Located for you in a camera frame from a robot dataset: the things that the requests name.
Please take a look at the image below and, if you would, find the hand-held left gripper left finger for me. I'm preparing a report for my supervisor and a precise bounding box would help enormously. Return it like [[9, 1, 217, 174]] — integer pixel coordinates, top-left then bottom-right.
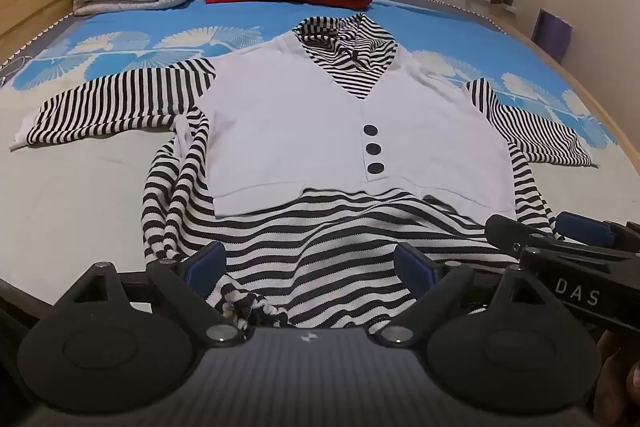
[[50, 241, 247, 349]]

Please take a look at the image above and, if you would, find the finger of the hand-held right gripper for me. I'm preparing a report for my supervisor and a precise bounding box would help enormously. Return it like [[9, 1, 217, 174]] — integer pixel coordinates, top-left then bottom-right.
[[486, 214, 640, 268], [556, 211, 640, 253]]

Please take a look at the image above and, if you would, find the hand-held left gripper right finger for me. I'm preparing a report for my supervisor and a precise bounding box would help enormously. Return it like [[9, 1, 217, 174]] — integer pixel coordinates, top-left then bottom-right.
[[369, 243, 556, 349]]

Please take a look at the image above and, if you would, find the striped dress with white vest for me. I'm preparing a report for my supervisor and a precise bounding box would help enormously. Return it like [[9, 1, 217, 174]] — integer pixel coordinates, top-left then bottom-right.
[[10, 13, 601, 330]]

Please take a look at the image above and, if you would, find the person's right hand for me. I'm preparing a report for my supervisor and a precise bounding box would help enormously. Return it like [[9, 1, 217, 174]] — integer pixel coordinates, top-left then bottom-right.
[[592, 331, 640, 427]]

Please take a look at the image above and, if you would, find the blue floral bed sheet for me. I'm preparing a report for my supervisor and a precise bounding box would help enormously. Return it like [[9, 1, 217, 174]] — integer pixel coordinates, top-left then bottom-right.
[[0, 0, 640, 308]]

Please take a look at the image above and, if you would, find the purple box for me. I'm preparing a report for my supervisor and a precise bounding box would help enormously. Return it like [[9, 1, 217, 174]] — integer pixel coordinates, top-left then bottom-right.
[[532, 9, 574, 64]]

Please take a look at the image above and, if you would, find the thin white cable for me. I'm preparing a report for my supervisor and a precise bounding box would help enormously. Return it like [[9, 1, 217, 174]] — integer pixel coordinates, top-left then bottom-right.
[[0, 56, 27, 88]]

